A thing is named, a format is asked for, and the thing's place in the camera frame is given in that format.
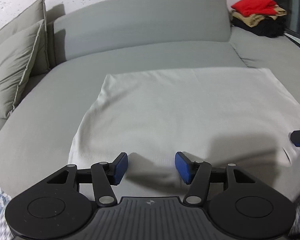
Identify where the grey sofa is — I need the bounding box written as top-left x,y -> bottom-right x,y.
0,0 -> 300,199

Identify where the grey pillow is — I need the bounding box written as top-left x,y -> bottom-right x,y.
0,20 -> 44,119
0,0 -> 51,77

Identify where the grey front pillow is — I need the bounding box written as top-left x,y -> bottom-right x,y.
0,20 -> 44,119

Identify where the light grey shirt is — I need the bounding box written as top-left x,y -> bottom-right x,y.
69,67 -> 300,187

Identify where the red folded garment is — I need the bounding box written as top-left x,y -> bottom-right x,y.
231,0 -> 276,17

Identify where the grey back pillow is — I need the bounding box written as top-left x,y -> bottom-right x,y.
0,0 -> 51,77

